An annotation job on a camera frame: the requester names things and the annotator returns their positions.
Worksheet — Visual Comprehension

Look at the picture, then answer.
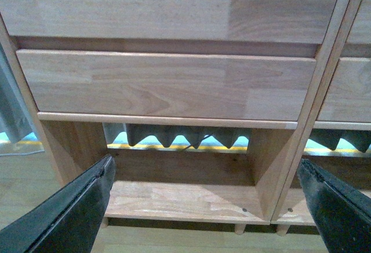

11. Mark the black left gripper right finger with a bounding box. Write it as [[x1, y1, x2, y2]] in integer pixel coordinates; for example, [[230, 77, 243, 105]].
[[297, 159, 370, 252]]

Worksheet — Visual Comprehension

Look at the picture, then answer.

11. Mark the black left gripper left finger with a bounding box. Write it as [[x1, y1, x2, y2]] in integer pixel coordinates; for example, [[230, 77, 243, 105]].
[[1, 155, 115, 252]]

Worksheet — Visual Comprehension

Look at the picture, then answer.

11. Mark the right wooden shelf unit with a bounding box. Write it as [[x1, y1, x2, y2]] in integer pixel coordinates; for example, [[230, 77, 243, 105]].
[[272, 0, 370, 236]]

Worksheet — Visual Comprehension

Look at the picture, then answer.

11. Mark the wooden shelf unit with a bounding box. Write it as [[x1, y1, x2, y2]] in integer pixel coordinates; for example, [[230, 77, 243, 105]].
[[272, 0, 370, 236], [1, 0, 370, 235]]

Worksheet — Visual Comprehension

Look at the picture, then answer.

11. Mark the left wooden shelf unit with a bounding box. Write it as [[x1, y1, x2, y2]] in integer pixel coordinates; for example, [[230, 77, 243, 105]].
[[1, 0, 370, 235]]

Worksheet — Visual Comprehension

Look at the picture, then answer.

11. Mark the lower right wooden drawer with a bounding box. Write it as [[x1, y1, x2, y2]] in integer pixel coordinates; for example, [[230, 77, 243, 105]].
[[318, 57, 370, 123]]

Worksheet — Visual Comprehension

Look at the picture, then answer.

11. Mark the wooden drawer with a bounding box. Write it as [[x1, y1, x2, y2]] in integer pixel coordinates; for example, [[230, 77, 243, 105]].
[[347, 0, 370, 45], [318, 57, 370, 123], [17, 49, 316, 121], [1, 0, 336, 44]]

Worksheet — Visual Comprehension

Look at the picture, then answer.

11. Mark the lower left wooden drawer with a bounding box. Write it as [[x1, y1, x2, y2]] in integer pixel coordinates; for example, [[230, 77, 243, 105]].
[[17, 49, 316, 121]]

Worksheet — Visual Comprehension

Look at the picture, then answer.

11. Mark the upper right wooden drawer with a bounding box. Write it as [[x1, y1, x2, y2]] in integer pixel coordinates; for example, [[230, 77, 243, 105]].
[[347, 0, 370, 45]]

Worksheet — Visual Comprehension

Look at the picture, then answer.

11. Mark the upper left wooden drawer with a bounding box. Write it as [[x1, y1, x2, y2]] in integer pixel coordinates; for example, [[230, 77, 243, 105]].
[[1, 0, 336, 44]]

